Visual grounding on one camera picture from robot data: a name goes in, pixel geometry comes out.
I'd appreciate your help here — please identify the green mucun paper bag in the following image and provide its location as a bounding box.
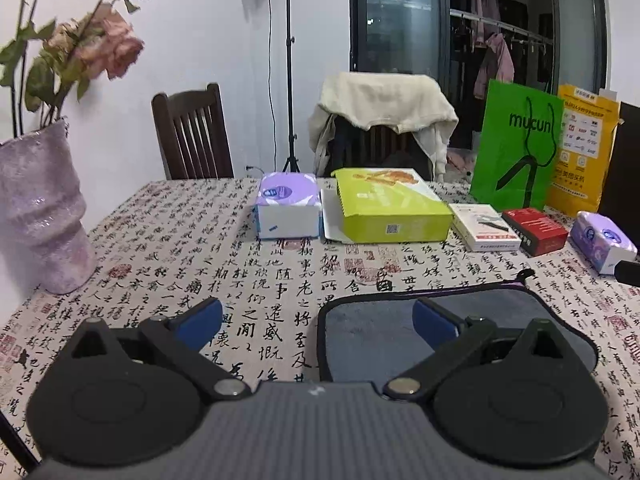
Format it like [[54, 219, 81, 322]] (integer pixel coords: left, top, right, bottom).
[[470, 80, 564, 211]]

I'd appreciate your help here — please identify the dark wooden chair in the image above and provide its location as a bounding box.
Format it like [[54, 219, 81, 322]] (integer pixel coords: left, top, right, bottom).
[[151, 82, 234, 180]]

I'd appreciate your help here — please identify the yellow paper bag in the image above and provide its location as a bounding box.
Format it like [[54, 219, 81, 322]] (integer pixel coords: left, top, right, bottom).
[[547, 84, 620, 217]]

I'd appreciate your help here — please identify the black rectangular box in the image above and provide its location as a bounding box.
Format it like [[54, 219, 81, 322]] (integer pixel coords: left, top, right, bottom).
[[599, 102, 640, 245]]

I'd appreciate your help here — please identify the purple tissue pack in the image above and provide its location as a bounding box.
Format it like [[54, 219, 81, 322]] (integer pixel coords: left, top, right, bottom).
[[254, 172, 322, 240], [570, 211, 638, 275]]

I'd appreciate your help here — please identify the left purple tissue pack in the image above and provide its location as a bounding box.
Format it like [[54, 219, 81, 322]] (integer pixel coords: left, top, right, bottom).
[[254, 172, 322, 240]]

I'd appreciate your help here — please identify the pink speckled ceramic vase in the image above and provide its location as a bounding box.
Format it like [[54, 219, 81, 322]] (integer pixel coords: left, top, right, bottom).
[[1, 119, 96, 295]]

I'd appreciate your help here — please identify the lime green cardboard box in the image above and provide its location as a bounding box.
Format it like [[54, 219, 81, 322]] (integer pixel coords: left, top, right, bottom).
[[321, 168, 452, 244]]

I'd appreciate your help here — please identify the studio lamp on stand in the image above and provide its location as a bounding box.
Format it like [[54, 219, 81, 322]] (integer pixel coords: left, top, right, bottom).
[[283, 0, 300, 172]]

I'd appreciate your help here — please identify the purple and grey towel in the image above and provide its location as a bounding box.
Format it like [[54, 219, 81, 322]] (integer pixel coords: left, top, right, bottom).
[[317, 271, 599, 389]]

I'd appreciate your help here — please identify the dark framed sliding window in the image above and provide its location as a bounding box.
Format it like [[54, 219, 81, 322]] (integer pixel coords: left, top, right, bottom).
[[350, 0, 608, 148]]

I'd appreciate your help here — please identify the red small box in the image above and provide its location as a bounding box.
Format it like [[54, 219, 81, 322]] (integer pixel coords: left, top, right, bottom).
[[502, 208, 568, 257]]

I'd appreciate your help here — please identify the chair with cream garment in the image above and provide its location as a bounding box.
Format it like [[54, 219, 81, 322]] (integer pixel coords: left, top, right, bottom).
[[319, 116, 435, 181]]

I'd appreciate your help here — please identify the cream garment on chair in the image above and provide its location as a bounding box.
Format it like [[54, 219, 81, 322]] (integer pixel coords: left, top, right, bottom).
[[308, 72, 459, 182]]

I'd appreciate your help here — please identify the right purple tissue pack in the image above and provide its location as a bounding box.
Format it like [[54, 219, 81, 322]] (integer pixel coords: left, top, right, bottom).
[[570, 211, 638, 275]]

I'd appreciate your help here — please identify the calligraphy print tablecloth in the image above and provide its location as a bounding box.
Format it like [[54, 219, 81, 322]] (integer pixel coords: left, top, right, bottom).
[[1, 179, 639, 479]]

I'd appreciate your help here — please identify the dried pink rose bouquet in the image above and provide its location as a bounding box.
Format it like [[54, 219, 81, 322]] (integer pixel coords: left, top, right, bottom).
[[1, 0, 144, 139]]

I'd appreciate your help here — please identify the white small box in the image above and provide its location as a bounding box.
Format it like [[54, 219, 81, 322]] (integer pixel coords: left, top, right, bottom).
[[449, 204, 522, 252]]

